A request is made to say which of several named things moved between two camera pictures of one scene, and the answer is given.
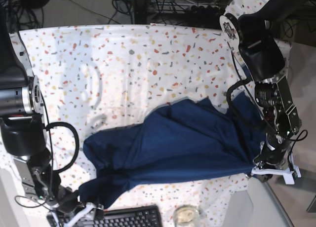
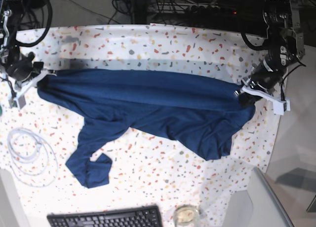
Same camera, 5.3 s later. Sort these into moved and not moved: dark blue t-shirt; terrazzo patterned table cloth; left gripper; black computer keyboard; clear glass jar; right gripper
Moved: left gripper; dark blue t-shirt; right gripper
Not moved: terrazzo patterned table cloth; clear glass jar; black computer keyboard
